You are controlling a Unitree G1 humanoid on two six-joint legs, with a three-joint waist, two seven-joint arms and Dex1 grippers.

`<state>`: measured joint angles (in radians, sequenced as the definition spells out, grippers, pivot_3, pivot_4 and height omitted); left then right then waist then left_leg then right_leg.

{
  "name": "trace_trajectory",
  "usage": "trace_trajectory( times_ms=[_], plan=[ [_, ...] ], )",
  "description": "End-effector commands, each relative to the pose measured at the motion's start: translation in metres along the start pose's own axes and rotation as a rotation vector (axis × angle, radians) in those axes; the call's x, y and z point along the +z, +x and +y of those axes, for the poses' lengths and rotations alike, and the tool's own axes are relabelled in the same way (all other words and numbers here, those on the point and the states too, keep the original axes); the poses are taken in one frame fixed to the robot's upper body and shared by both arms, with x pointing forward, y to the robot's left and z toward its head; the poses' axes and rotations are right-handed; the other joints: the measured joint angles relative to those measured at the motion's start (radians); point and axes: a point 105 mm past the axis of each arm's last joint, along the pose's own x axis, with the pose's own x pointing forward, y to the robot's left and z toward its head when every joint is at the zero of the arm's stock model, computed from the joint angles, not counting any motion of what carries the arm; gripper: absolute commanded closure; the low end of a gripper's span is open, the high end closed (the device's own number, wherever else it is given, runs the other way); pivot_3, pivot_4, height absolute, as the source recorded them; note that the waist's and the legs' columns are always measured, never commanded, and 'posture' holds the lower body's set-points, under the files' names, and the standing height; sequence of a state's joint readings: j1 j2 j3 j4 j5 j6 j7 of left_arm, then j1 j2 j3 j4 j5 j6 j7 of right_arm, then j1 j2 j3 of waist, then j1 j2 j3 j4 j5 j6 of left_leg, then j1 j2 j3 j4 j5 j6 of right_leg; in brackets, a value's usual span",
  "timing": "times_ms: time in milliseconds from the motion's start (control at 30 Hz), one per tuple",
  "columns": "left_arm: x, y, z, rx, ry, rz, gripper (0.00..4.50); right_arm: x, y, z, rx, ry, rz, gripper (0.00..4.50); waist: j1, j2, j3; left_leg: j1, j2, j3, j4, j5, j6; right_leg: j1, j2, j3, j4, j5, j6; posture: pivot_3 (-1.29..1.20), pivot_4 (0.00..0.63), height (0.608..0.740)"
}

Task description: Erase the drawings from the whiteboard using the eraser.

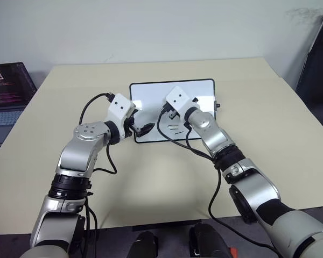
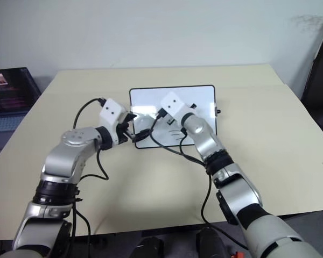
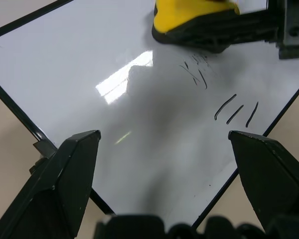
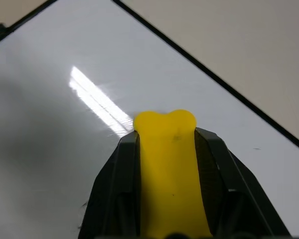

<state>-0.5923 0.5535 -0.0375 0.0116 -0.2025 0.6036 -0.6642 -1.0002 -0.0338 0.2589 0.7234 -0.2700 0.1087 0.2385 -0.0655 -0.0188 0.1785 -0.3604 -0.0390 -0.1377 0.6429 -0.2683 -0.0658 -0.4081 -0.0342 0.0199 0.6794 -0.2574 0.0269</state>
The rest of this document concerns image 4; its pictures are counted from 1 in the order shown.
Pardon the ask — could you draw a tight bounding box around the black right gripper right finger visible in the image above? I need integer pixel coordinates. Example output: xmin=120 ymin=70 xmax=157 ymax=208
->
xmin=193 ymin=126 xmax=292 ymax=239

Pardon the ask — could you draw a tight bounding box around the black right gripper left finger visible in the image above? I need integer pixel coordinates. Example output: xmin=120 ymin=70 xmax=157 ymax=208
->
xmin=77 ymin=131 xmax=142 ymax=239

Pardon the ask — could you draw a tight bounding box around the yellow bone-shaped eraser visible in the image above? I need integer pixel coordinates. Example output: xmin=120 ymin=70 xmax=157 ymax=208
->
xmin=133 ymin=109 xmax=213 ymax=239

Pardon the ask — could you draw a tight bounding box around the black-framed whiteboard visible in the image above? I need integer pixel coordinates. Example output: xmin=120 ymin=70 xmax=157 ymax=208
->
xmin=0 ymin=0 xmax=299 ymax=239

